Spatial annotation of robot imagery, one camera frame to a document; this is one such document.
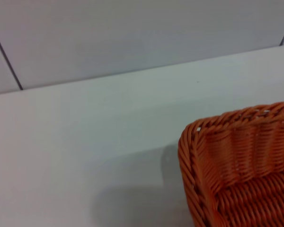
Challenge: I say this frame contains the orange woven plastic basket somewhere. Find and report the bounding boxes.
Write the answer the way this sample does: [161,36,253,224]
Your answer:
[178,100,284,227]

